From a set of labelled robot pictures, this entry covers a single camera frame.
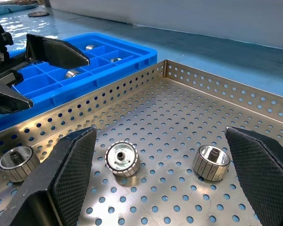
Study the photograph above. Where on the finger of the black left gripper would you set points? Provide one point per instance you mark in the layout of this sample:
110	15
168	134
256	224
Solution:
59	54
7	100

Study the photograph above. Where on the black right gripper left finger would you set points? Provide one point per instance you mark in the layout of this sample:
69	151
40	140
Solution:
68	179

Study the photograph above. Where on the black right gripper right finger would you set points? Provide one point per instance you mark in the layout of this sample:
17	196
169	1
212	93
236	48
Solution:
261	169

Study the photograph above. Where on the blue compartment tray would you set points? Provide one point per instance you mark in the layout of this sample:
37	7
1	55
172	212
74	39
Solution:
61	94

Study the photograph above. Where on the light blue plastic sheet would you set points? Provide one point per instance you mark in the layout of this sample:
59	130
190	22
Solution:
7	9

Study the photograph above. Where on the dark round flat disc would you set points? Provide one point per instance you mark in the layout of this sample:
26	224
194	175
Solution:
38	14

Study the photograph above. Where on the perforated stainless steel tray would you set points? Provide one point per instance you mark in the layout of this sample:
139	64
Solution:
169	113

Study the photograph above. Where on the large white foam board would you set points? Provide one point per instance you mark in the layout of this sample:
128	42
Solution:
179	16

